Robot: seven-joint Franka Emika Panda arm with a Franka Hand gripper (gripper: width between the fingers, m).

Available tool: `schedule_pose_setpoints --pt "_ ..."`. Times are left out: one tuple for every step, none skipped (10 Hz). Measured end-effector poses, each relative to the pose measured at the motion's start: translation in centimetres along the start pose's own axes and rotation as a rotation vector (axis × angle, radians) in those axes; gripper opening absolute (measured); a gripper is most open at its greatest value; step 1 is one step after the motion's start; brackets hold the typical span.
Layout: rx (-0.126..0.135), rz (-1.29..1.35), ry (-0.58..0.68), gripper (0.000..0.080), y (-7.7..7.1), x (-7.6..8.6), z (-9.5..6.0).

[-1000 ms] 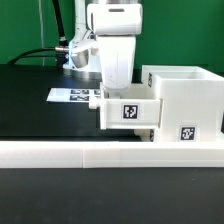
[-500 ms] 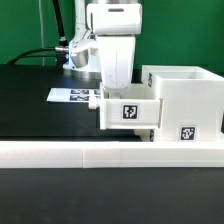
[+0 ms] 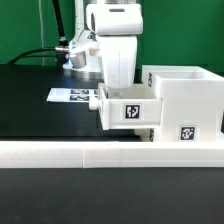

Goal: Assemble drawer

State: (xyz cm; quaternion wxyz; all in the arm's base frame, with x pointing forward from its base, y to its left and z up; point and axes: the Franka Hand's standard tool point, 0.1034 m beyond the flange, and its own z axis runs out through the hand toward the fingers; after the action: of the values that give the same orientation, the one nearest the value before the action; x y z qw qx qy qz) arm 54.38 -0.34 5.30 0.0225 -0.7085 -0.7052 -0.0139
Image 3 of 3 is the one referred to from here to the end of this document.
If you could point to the white drawer cabinet box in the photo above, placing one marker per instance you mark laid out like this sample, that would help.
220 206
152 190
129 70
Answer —
192 102

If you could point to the white drawer with knob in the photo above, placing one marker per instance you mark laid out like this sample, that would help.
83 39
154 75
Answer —
146 135

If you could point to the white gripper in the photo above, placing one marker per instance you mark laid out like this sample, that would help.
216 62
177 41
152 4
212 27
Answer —
118 60

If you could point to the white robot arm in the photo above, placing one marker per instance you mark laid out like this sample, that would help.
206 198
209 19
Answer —
100 18

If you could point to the fiducial tag sheet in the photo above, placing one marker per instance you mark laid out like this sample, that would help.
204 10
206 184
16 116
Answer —
71 95

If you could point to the white L-shaped fence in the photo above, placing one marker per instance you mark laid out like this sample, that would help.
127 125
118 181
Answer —
55 154

